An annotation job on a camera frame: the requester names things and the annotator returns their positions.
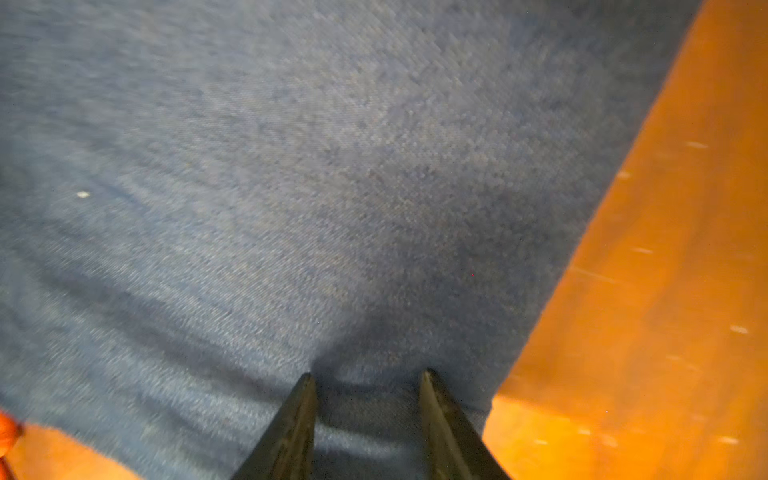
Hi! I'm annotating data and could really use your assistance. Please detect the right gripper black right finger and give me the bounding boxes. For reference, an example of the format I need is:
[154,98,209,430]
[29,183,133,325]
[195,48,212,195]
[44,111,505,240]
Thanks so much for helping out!
[419,369,510,480]

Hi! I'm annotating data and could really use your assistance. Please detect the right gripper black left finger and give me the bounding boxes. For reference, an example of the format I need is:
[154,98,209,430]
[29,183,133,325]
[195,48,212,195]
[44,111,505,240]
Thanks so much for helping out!
[231,373,318,480]

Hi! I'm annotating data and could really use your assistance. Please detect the blue denim trousers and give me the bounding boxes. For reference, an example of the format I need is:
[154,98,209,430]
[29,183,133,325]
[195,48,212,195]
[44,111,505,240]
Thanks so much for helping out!
[1,1,699,479]

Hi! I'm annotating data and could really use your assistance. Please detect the red work glove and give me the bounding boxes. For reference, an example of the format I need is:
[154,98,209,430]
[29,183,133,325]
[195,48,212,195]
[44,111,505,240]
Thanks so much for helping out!
[0,411,23,458]

